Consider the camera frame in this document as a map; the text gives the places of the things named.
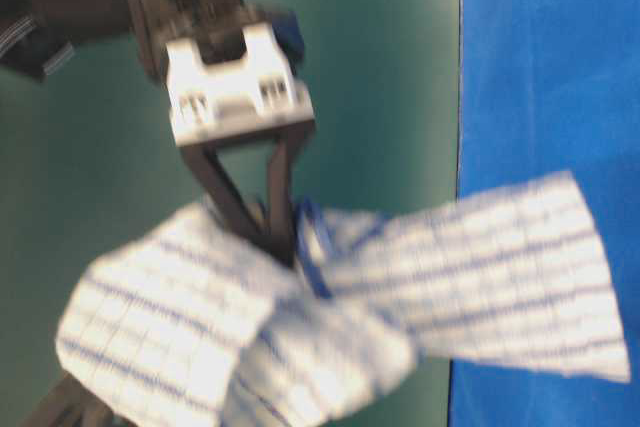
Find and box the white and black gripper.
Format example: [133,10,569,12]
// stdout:
[130,0,315,267]

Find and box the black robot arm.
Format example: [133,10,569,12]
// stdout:
[1,0,315,266]

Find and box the white blue-striped towel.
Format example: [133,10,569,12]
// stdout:
[55,172,631,426]

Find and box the blue cloth backdrop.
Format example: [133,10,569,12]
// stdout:
[448,0,640,427]

